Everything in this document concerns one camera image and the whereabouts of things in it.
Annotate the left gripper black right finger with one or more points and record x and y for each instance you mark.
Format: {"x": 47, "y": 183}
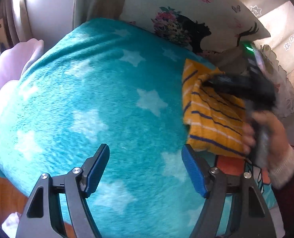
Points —
{"x": 249, "y": 215}

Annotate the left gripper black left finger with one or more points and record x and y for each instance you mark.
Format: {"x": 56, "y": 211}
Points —
{"x": 42, "y": 215}

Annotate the yellow striped small sweater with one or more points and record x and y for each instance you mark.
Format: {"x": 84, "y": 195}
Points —
{"x": 215, "y": 119}

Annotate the person's right hand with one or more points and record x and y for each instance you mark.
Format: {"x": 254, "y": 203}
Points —
{"x": 278, "y": 141}

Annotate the white floral frilled pillow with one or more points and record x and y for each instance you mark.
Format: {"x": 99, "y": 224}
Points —
{"x": 278, "y": 76}

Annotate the white knit sleeve cuff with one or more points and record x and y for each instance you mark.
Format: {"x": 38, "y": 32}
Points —
{"x": 283, "y": 172}

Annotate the white pillow with woman print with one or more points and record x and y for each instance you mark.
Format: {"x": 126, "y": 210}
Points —
{"x": 203, "y": 26}

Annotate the teal star fleece blanket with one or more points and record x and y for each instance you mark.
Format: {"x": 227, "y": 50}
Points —
{"x": 108, "y": 82}

